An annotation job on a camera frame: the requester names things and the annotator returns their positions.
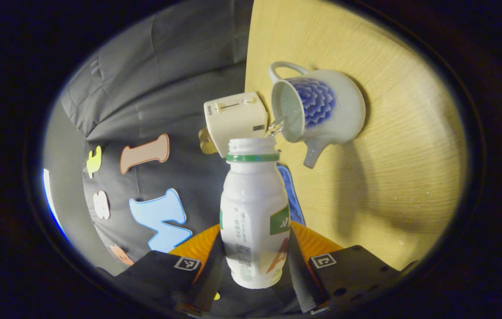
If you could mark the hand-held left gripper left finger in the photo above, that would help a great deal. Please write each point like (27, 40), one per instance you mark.
(153, 279)

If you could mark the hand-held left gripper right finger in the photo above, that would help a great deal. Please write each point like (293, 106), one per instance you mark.
(357, 274)

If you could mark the white plastic water bottle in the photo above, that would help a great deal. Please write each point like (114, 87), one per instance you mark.
(253, 208)

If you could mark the white blue-patterned teacup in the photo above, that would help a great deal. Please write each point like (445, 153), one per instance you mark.
(339, 110)

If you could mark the blue towel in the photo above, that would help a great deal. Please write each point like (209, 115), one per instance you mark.
(293, 199)

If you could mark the toasted bread slice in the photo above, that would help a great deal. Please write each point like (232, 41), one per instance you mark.
(207, 141)

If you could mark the white toaster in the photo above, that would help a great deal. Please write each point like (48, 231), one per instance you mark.
(235, 117)

